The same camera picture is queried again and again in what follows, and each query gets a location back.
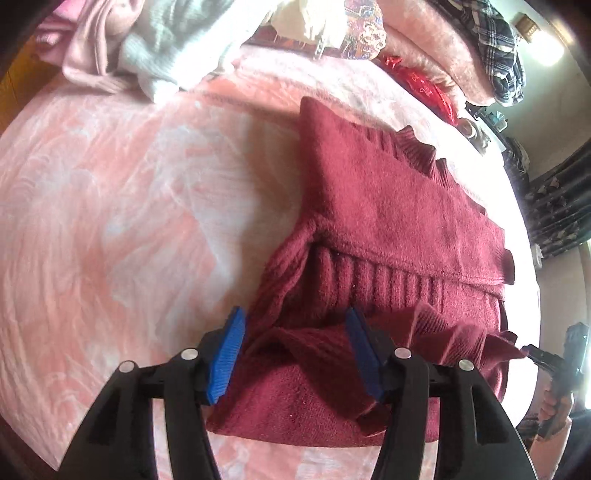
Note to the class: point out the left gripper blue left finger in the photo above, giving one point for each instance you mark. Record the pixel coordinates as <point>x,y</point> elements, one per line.
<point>115,440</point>

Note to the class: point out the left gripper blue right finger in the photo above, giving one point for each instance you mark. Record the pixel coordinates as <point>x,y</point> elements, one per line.
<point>476,438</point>

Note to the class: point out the dark red knit sweater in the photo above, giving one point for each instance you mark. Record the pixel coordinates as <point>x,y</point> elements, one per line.
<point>386,229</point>

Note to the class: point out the person's right hand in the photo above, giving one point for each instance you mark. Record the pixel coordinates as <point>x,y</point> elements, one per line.
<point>553,408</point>

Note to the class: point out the pink Sweet Dream blanket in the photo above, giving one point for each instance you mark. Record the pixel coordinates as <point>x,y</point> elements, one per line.
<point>128,228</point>

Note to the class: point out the dark floral curtain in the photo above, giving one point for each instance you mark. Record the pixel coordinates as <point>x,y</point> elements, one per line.
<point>557,206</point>

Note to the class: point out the beige folded garment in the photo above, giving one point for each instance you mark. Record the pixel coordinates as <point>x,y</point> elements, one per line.
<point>474,134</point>

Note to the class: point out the red shiny gift bag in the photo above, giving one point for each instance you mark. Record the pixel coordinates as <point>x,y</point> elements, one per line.
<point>420,87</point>

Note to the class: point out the light blue ribbed garment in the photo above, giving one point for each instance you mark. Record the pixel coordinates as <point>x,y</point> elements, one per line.
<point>173,45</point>

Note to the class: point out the cream white garment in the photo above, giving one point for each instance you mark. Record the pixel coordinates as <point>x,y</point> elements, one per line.
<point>312,21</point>

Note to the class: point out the colourful patterned pillow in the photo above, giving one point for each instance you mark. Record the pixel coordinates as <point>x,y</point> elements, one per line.
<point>366,35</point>

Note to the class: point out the pink garment pile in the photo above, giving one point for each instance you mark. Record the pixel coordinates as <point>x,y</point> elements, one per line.
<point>84,38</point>

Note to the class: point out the folded pink fleece blanket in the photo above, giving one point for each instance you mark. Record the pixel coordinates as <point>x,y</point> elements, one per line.
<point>424,39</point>

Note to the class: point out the plaid flannel shirt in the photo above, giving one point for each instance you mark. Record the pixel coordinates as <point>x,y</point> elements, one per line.
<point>496,43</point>

